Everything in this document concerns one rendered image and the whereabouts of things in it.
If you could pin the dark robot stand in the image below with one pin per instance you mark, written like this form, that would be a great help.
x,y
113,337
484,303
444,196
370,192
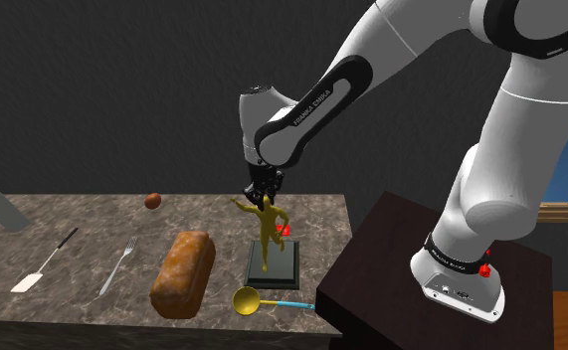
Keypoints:
x,y
409,291

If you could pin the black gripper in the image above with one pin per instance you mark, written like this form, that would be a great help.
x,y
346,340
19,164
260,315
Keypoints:
x,y
262,181

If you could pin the brown bread loaf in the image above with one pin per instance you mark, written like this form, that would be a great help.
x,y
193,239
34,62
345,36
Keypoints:
x,y
184,274

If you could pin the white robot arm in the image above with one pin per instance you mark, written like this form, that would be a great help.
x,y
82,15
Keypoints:
x,y
506,145

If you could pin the small red object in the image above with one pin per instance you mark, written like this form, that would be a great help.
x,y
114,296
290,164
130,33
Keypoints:
x,y
283,230

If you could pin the golden figure on dark base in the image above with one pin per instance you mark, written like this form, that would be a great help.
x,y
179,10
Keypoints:
x,y
267,228

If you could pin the brown egg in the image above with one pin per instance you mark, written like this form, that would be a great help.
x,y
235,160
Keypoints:
x,y
152,200

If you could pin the grey paper towel roll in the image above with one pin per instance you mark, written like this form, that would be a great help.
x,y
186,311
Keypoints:
x,y
0,209

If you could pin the silver fork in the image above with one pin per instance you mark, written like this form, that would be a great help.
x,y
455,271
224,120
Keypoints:
x,y
117,267

